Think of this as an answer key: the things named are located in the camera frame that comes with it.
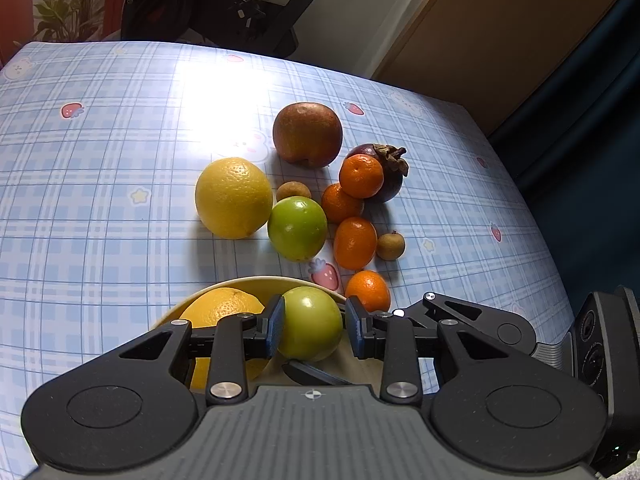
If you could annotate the dark purple mangosteen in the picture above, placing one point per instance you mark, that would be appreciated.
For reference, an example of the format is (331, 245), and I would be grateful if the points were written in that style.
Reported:
(392, 185)

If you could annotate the black exercise bike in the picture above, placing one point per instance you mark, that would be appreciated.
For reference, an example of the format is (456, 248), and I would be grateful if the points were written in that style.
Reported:
(280, 25)

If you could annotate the green round fruit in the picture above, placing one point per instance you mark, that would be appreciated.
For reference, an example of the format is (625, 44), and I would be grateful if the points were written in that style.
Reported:
(312, 322)
(297, 228)

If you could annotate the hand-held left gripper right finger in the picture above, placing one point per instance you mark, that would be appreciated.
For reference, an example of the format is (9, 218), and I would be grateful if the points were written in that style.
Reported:
(354, 330)

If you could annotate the brown wooden cabinet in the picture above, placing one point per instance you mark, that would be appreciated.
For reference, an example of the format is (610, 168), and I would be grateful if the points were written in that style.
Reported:
(500, 45)

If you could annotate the small brown longan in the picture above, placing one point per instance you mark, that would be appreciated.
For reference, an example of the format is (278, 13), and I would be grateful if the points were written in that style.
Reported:
(390, 245)
(293, 191)

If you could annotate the beige plate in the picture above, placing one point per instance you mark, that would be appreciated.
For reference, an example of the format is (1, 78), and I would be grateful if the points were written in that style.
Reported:
(362, 372)

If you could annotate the small orange tangerine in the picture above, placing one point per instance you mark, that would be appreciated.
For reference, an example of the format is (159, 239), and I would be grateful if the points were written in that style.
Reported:
(355, 242)
(368, 291)
(340, 205)
(361, 175)

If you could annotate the red-brown apple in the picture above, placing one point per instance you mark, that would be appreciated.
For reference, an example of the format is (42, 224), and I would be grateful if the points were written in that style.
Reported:
(307, 135)

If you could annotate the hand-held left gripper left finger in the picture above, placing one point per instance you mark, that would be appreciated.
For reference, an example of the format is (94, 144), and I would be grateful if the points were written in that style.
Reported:
(276, 330)

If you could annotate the large yellow orange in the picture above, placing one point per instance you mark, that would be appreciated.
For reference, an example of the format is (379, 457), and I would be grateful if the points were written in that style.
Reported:
(234, 197)
(220, 305)

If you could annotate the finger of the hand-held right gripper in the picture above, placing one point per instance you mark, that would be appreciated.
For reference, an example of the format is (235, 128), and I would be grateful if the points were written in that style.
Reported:
(435, 305)

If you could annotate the dark blue curtain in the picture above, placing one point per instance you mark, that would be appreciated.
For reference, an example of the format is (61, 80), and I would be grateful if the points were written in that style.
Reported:
(590, 160)

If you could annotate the blue plaid tablecloth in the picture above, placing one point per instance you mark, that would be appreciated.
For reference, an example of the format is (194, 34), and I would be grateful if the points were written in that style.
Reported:
(100, 185)

